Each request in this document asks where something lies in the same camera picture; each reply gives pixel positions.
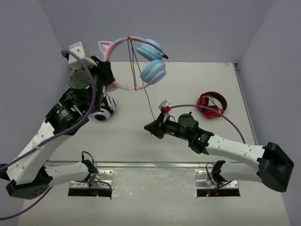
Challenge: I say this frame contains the metal mounting bracket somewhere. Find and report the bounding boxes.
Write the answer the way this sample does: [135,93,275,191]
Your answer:
[194,168,238,190]
[69,169,114,190]

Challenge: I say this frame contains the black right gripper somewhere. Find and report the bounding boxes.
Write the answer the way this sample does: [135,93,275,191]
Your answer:
[144,113,191,141]

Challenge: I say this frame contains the metal rail front table edge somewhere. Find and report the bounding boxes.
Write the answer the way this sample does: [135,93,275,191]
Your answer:
[47,161,214,169]

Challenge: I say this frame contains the thin black headphone cable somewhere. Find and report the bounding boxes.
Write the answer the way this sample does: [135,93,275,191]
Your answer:
[127,36,170,123]

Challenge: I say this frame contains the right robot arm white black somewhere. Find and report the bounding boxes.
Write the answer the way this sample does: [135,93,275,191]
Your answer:
[144,113,294,193]

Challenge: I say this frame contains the pink blue cat-ear headphones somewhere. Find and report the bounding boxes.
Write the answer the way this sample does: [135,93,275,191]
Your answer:
[98,36,169,92]

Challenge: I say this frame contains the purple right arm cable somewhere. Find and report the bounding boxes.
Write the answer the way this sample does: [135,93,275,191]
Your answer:
[169,104,246,191]

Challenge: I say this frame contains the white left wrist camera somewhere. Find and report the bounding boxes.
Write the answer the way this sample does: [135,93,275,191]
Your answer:
[68,41,92,70]

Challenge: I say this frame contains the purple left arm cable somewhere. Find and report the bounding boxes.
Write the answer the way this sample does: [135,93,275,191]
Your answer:
[0,49,112,218]

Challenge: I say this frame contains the red black headphones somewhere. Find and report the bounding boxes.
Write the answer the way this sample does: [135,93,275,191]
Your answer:
[197,91,228,119]

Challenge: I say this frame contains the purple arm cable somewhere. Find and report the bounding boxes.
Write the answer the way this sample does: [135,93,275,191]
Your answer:
[0,49,112,218]
[169,104,246,191]

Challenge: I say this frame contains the left metal mounting bracket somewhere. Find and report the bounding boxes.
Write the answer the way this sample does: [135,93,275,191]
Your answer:
[69,169,114,190]

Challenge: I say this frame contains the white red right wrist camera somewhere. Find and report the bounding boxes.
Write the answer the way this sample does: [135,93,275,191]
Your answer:
[158,100,171,122]

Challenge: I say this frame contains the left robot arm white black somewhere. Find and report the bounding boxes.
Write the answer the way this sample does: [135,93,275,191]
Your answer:
[0,56,115,200]

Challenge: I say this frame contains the right metal mounting bracket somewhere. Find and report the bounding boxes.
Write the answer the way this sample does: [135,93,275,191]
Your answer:
[194,168,238,190]

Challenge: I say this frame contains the white black headphones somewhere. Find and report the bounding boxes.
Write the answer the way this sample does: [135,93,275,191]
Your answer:
[92,93,117,121]

